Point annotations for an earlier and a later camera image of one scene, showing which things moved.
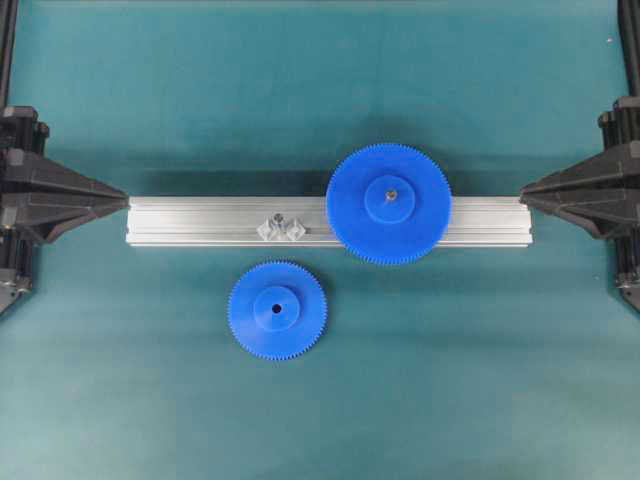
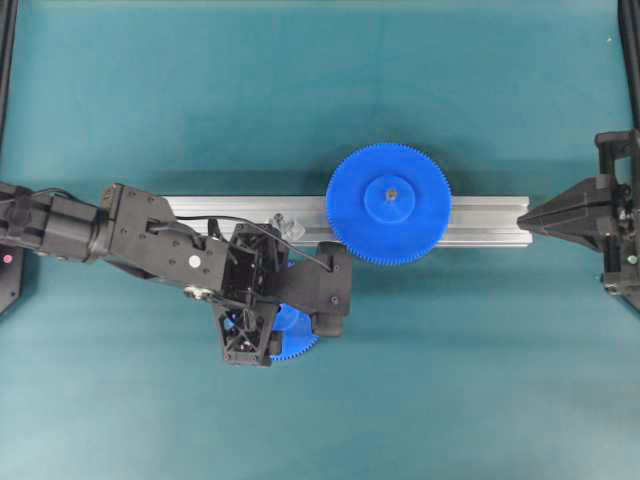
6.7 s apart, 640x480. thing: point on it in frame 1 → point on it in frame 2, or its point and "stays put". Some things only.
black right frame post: [629, 19] stays put
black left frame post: [8, 36] stays put
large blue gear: [388, 204] stays put
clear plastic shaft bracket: [277, 227] stays put
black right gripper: [603, 193] → [604, 211]
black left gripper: [28, 178] → [143, 237]
